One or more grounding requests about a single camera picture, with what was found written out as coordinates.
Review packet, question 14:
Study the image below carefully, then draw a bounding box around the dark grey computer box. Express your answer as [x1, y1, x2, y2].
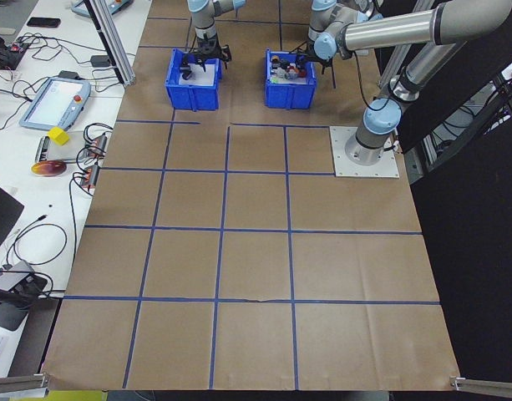
[0, 298, 30, 333]

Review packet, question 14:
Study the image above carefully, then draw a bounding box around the metal V-shaped frame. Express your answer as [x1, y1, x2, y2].
[405, 53, 512, 185]

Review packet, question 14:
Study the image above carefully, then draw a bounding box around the light blue teach pendant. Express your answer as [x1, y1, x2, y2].
[69, 0, 134, 18]
[18, 76, 93, 130]

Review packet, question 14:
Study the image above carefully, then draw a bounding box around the black frame cover cloth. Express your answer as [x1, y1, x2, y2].
[366, 0, 512, 401]

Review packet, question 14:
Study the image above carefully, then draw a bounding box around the aluminium rail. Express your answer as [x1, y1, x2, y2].
[0, 373, 53, 398]
[449, 374, 512, 401]

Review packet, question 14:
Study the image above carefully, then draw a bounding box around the red yellow disc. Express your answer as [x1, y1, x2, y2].
[30, 161, 68, 178]

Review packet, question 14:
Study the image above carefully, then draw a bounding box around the black looped cable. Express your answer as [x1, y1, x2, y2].
[13, 215, 68, 266]

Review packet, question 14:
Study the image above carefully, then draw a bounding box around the aluminium extrusion post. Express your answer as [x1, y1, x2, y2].
[83, 0, 136, 88]

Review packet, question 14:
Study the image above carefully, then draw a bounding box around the grey usb hub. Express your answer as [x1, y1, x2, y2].
[0, 259, 48, 302]

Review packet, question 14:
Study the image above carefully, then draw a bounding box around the grey metal parts box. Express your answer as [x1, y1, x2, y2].
[33, 135, 53, 164]

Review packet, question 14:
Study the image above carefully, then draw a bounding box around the blue bin with many buttons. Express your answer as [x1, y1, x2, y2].
[264, 48, 318, 111]

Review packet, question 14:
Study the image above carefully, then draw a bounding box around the blue bin with white liner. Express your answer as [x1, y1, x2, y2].
[165, 48, 223, 112]

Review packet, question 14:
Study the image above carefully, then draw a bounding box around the circuit board with wires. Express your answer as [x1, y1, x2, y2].
[4, 38, 32, 70]

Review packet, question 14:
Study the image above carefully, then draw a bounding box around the white square base plate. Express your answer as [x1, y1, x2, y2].
[329, 124, 401, 179]

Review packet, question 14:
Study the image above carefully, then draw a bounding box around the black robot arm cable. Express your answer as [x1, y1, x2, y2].
[352, 48, 397, 108]

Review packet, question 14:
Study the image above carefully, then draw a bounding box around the yellow flat object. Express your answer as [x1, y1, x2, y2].
[46, 389, 109, 401]

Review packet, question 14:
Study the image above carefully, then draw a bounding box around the yellow cube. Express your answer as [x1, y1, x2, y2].
[46, 127, 69, 146]

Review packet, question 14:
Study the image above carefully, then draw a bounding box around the slanted aluminium bar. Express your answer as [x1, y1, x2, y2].
[378, 0, 435, 91]

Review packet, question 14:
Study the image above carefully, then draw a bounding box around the black orange cable connector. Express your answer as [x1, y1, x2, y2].
[73, 164, 102, 195]
[77, 132, 111, 160]

